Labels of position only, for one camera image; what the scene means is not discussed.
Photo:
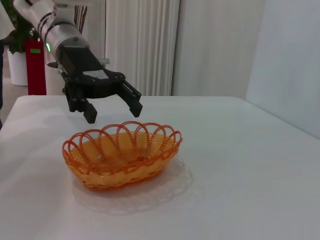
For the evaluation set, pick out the red stand with green label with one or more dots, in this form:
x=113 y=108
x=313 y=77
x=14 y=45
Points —
x=36 y=75

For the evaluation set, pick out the white plant pot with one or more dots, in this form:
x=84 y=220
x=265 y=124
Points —
x=17 y=70

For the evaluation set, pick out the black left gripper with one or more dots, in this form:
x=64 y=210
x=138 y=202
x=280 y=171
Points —
x=85 y=67

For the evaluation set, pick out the brown vertical strips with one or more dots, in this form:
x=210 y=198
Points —
x=81 y=15

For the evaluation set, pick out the green potted plant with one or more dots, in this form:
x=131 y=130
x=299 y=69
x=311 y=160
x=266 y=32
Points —
x=21 y=37

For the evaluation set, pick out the orange woven plastic basket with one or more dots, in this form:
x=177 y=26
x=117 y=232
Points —
x=120 y=175

